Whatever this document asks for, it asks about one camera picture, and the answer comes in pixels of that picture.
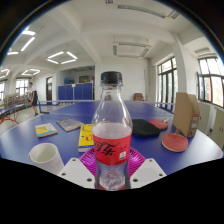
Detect white low cabinet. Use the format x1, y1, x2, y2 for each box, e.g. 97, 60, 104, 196
209, 107, 224, 149
198, 101, 214, 134

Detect brown chair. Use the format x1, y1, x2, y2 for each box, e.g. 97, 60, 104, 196
133, 92, 145, 102

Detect ceiling lights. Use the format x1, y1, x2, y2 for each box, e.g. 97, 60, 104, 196
0, 29, 79, 79

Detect white mug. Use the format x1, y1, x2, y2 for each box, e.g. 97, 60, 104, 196
28, 142, 65, 176

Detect person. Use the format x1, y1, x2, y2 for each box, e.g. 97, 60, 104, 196
28, 81, 40, 117

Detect blue partition panels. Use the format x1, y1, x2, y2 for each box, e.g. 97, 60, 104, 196
57, 82, 94, 101

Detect brown cardboard box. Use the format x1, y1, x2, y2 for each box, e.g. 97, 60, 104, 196
172, 91, 201, 138

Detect grey book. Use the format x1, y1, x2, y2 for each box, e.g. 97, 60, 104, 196
55, 118, 84, 132

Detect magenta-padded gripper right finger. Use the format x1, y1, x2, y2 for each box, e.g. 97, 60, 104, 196
127, 147, 167, 190

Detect red-legged blue table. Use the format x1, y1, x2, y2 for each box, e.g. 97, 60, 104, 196
0, 103, 27, 126

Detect dark door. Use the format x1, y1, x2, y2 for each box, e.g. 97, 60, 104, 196
45, 76, 54, 102

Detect black-framed window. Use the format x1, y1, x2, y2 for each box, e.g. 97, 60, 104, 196
197, 56, 224, 108
157, 57, 179, 109

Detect blue table tennis table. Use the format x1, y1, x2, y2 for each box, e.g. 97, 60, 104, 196
37, 99, 98, 115

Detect red table tennis paddle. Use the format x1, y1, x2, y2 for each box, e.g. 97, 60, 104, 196
148, 118, 170, 131
161, 129, 189, 153

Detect clear red-labelled drink bottle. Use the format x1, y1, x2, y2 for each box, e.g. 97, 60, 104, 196
91, 70, 134, 192

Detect ceiling air conditioner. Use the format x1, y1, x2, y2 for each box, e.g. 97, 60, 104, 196
112, 41, 152, 59

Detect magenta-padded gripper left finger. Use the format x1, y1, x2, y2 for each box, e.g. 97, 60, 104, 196
57, 147, 99, 190

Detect blue and yellow book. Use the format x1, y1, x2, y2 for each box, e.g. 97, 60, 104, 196
34, 122, 59, 138

